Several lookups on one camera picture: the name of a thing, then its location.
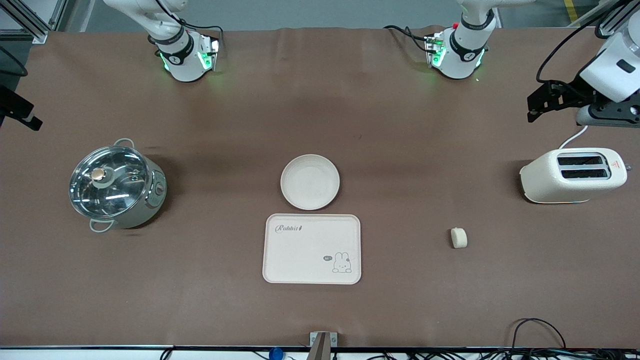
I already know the round cream plate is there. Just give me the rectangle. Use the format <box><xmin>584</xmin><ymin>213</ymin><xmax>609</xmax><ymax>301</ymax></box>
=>
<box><xmin>280</xmin><ymin>154</ymin><xmax>341</xmax><ymax>211</ymax></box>

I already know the cream rabbit print tray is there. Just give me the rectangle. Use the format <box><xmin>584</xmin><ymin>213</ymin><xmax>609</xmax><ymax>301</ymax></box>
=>
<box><xmin>262</xmin><ymin>213</ymin><xmax>362</xmax><ymax>285</ymax></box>

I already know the cream two-slot toaster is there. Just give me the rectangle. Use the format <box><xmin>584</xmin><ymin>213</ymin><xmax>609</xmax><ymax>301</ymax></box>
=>
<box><xmin>519</xmin><ymin>147</ymin><xmax>629</xmax><ymax>205</ymax></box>

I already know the glass pot lid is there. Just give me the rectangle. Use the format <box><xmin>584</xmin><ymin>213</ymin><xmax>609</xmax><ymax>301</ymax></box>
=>
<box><xmin>69</xmin><ymin>145</ymin><xmax>151</xmax><ymax>220</ymax></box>

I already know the steel electric cooking pot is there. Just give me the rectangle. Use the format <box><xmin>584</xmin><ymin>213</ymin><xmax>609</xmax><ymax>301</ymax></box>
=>
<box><xmin>70</xmin><ymin>138</ymin><xmax>168</xmax><ymax>234</ymax></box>

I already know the brown table cover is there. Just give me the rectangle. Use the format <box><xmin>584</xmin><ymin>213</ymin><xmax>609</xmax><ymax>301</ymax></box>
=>
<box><xmin>0</xmin><ymin>25</ymin><xmax>640</xmax><ymax>349</ymax></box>

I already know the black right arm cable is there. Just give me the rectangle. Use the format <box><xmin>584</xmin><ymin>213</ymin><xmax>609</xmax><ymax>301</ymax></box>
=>
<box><xmin>0</xmin><ymin>46</ymin><xmax>29</xmax><ymax>78</ymax></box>

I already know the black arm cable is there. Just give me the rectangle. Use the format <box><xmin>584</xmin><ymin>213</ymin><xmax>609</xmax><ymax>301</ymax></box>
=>
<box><xmin>0</xmin><ymin>46</ymin><xmax>29</xmax><ymax>78</ymax></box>
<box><xmin>536</xmin><ymin>0</ymin><xmax>640</xmax><ymax>85</ymax></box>

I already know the white toaster power cord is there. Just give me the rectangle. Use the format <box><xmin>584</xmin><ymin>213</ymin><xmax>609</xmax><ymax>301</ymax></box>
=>
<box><xmin>558</xmin><ymin>125</ymin><xmax>590</xmax><ymax>150</ymax></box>

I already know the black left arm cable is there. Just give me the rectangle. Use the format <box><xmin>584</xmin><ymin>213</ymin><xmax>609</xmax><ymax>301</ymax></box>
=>
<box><xmin>536</xmin><ymin>0</ymin><xmax>640</xmax><ymax>85</ymax></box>

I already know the aluminium frame profile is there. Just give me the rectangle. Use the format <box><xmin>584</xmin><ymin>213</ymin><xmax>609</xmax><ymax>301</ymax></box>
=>
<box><xmin>0</xmin><ymin>0</ymin><xmax>70</xmax><ymax>45</ymax></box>
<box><xmin>565</xmin><ymin>0</ymin><xmax>640</xmax><ymax>30</ymax></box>

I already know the metal base connector bracket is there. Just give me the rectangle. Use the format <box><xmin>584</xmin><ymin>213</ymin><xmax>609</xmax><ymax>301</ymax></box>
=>
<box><xmin>424</xmin><ymin>32</ymin><xmax>447</xmax><ymax>69</ymax></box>
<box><xmin>199</xmin><ymin>34</ymin><xmax>221</xmax><ymax>72</ymax></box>

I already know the black base cable bundle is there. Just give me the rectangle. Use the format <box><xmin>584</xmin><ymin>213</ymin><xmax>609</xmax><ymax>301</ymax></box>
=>
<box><xmin>383</xmin><ymin>24</ymin><xmax>432</xmax><ymax>54</ymax></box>
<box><xmin>177</xmin><ymin>20</ymin><xmax>224</xmax><ymax>43</ymax></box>

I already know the black looped floor cable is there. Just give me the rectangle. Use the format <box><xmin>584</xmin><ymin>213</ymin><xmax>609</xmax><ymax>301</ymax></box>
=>
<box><xmin>510</xmin><ymin>317</ymin><xmax>568</xmax><ymax>351</ymax></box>

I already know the grey metal edge bracket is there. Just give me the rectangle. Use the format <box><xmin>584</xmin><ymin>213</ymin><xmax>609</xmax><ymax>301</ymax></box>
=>
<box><xmin>309</xmin><ymin>331</ymin><xmax>338</xmax><ymax>360</ymax></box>

